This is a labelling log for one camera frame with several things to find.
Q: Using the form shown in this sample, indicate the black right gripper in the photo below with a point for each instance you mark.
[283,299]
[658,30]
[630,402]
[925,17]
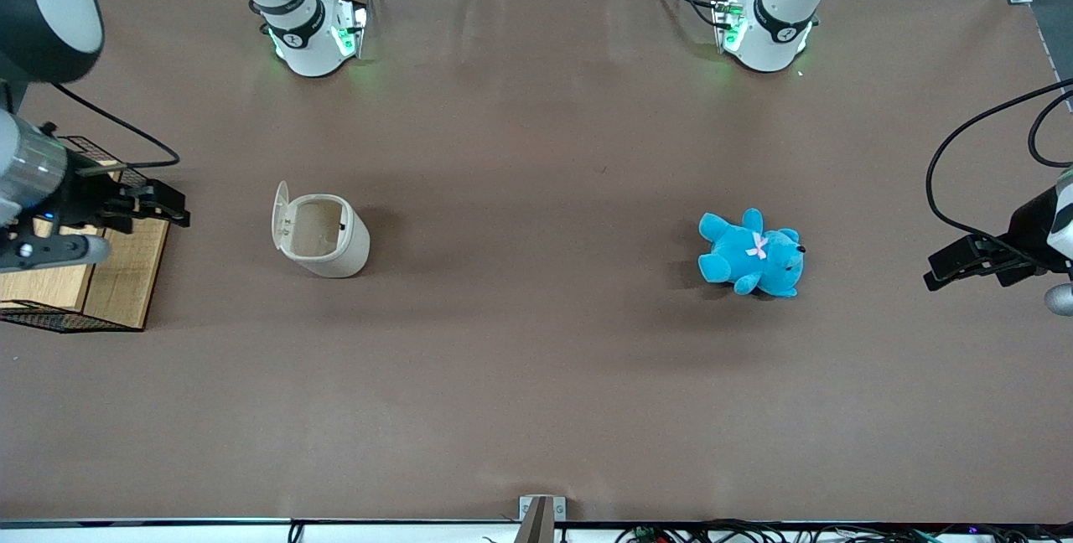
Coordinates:
[85,197]

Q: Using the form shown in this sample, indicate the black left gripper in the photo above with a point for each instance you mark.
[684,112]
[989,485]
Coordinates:
[1029,228]

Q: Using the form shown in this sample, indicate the beige trash can with lid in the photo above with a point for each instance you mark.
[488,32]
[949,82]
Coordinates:
[331,254]

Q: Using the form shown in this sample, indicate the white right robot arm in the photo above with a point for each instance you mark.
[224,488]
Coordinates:
[50,7]

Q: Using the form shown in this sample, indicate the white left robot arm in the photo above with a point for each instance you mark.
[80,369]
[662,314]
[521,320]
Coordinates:
[775,23]

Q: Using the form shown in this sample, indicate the blue teddy bear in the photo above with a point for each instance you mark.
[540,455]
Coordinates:
[746,254]

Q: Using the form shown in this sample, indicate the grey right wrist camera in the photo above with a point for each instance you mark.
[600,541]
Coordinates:
[59,250]

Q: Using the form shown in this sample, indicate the grey metal table bracket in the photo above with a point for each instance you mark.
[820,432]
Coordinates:
[541,514]

